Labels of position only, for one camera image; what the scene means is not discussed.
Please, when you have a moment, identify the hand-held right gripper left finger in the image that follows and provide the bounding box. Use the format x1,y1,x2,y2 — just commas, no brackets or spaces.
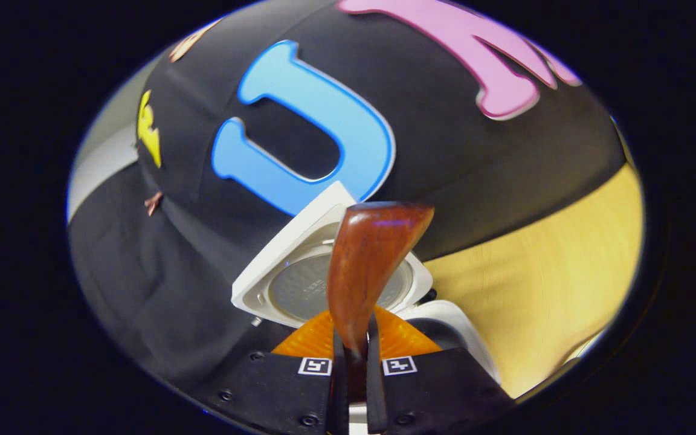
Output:
200,309,349,435

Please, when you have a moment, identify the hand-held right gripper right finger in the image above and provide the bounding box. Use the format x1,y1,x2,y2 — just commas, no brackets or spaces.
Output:
365,305,515,435

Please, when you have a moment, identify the white rice cooker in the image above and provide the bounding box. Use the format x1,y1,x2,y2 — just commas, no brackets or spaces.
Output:
231,181,501,435

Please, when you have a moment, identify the brown wooden spoon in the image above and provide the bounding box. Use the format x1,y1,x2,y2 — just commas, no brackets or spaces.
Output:
327,202,435,402

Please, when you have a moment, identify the black backdrop cloth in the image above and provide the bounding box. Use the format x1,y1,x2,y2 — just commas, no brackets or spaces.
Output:
69,0,627,393

